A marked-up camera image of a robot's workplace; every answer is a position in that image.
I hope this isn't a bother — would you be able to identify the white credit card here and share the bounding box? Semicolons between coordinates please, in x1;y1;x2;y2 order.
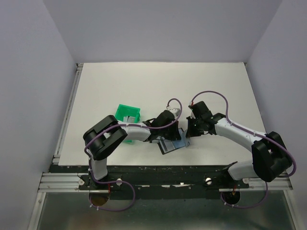
158;140;176;155

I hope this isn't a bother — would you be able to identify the translucent blue credit card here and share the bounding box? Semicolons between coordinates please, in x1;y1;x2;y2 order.
173;129;190;150

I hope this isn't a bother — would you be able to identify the black leather card holder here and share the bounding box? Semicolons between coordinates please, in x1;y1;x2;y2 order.
153;128;190;155

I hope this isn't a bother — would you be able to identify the green plastic bin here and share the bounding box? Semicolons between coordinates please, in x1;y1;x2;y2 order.
115;103;142;146

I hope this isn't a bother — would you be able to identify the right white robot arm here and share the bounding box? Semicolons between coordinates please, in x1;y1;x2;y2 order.
186;101;293;188

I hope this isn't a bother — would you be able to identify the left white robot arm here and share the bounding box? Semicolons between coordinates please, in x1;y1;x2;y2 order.
83;107;181;189

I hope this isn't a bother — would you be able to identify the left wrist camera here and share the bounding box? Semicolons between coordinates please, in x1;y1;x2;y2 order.
167;106;181;119

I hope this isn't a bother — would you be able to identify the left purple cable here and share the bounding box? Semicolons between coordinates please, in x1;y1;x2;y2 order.
84;98;183;178

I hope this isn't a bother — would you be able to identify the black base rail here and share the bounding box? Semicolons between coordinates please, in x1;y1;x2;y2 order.
79;164;260;201

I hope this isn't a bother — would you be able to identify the aluminium frame rail left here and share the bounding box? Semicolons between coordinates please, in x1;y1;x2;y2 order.
52;63;84;164

